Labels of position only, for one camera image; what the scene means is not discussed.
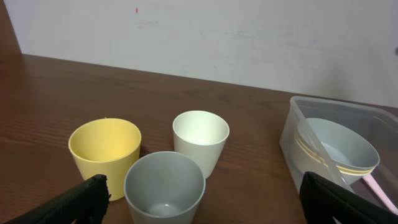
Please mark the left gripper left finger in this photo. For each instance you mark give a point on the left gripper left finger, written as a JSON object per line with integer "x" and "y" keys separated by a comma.
{"x": 85, "y": 203}

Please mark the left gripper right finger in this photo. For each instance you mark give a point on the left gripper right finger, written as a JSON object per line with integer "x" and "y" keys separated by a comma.
{"x": 325, "y": 202}

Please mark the white bowl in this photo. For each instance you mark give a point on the white bowl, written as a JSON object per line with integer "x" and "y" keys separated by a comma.
{"x": 305, "y": 163}

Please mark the grey bowl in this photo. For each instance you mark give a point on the grey bowl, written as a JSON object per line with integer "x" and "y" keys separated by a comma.
{"x": 346, "y": 147}

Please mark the grey cup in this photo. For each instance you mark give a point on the grey cup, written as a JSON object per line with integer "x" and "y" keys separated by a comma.
{"x": 164, "y": 187}

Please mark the clear plastic container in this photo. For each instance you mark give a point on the clear plastic container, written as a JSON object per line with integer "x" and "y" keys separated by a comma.
{"x": 377, "y": 126}

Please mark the yellow cup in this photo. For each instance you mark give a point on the yellow cup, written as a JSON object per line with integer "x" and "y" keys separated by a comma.
{"x": 108, "y": 146}

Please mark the white cup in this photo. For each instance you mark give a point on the white cup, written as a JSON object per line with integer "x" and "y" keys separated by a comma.
{"x": 201, "y": 136}

